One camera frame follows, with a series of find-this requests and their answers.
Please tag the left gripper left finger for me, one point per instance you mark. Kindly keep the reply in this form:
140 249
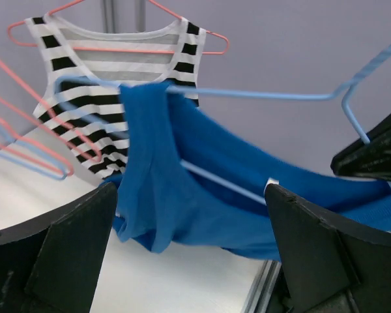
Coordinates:
51 263

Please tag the pink hanger of black top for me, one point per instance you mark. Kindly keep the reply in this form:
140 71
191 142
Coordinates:
109 20

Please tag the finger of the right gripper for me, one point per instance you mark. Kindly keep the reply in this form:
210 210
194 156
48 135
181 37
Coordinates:
372 160

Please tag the light blue hanger of teal top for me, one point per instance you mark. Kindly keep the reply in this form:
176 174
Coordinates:
31 155

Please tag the royal blue tank top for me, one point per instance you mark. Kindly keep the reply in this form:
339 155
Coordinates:
160 201

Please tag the pink hanger of red top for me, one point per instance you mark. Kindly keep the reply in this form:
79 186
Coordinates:
51 113

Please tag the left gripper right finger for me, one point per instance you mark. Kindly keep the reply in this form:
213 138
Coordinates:
331 263

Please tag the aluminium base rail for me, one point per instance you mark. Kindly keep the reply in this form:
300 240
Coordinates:
262 287

